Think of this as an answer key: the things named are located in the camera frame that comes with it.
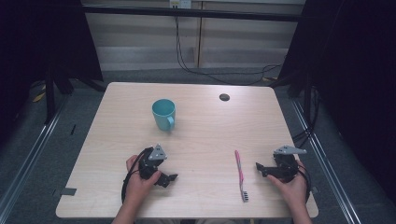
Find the pink toothbrush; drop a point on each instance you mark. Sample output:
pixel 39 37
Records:
pixel 240 174

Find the grey tape piece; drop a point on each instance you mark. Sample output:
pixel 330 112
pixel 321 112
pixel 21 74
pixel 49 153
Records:
pixel 68 191
pixel 314 189

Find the black metal stand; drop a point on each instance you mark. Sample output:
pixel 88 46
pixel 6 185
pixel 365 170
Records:
pixel 49 99

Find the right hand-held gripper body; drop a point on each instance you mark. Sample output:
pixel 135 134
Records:
pixel 286 166

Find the person's left hand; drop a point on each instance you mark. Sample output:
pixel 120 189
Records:
pixel 138 189

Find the dark round table grommet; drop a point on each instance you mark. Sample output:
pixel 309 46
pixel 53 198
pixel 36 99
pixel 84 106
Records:
pixel 224 97

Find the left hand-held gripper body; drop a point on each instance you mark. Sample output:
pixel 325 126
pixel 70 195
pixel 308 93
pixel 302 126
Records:
pixel 152 161

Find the metal floor rail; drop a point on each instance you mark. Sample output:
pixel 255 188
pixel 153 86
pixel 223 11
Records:
pixel 327 168
pixel 28 161

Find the yellow floor scrap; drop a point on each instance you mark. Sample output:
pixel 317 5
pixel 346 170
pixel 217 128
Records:
pixel 39 97

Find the white wall outlet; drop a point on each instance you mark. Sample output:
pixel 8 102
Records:
pixel 180 3

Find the small black floor tape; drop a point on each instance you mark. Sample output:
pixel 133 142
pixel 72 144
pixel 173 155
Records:
pixel 73 129

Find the person's right hand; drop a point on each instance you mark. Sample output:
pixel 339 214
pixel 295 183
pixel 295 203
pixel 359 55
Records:
pixel 294 191

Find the black horizontal bar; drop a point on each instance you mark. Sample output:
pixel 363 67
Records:
pixel 218 14

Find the teal cup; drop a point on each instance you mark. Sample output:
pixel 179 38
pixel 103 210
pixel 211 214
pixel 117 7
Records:
pixel 163 115

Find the dark curtain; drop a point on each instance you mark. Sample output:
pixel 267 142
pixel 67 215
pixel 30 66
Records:
pixel 358 77
pixel 37 40

